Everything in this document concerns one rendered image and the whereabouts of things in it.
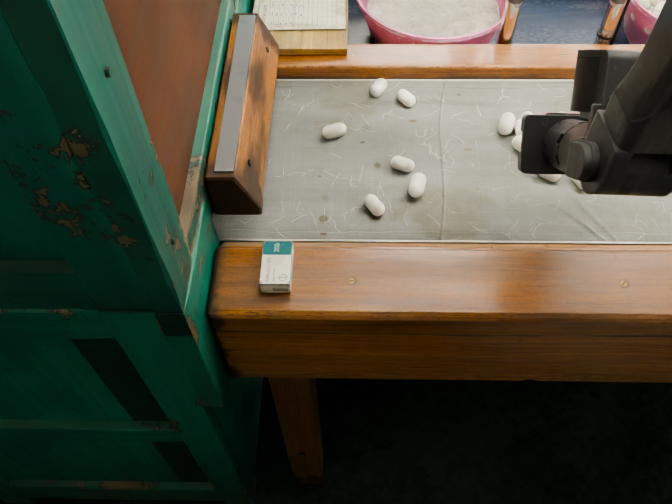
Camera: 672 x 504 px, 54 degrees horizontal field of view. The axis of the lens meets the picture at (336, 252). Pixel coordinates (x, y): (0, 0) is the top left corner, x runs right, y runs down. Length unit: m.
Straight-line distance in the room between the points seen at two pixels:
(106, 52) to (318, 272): 0.39
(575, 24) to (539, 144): 0.55
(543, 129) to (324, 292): 0.31
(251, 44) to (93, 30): 0.46
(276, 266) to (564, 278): 0.33
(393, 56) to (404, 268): 0.38
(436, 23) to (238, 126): 0.47
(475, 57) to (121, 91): 0.65
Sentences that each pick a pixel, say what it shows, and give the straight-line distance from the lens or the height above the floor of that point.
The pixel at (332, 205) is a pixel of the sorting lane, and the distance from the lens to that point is 0.86.
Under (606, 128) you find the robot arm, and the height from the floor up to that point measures 1.01.
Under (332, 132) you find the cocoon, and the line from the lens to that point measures 0.92.
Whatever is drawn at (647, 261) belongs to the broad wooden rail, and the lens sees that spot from 0.85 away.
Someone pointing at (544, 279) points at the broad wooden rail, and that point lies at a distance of 0.80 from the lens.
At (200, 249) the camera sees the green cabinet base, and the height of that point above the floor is 0.82.
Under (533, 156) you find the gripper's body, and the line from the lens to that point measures 0.77.
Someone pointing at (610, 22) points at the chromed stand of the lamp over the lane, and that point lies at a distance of 1.10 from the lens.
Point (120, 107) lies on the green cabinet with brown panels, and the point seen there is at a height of 1.09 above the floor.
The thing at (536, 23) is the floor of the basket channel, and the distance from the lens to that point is 1.28.
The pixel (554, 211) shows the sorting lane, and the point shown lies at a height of 0.74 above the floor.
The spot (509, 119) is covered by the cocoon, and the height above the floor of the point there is 0.76.
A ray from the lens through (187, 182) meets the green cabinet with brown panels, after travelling 0.73.
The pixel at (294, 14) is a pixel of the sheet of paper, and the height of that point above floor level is 0.78.
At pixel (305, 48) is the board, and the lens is 1.02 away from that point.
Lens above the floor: 1.41
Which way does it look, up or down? 56 degrees down
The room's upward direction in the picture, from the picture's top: 2 degrees counter-clockwise
